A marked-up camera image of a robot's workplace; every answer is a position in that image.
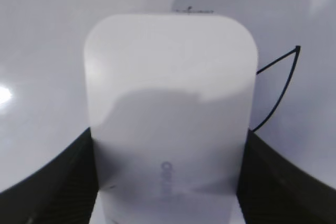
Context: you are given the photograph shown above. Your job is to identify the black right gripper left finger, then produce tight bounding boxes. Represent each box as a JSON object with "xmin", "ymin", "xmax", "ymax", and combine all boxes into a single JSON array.
[{"xmin": 1, "ymin": 129, "xmax": 98, "ymax": 223}]

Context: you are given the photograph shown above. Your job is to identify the white board with grey frame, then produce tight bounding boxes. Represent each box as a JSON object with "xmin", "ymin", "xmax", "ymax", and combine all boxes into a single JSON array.
[{"xmin": 1, "ymin": 0, "xmax": 335, "ymax": 192}]

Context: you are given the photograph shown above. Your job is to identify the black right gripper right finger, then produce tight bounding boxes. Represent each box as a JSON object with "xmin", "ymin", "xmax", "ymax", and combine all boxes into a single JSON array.
[{"xmin": 236, "ymin": 131, "xmax": 335, "ymax": 223}]

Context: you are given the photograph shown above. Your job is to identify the white whiteboard eraser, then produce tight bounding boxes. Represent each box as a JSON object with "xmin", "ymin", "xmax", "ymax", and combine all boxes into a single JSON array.
[{"xmin": 83, "ymin": 13, "xmax": 258, "ymax": 223}]

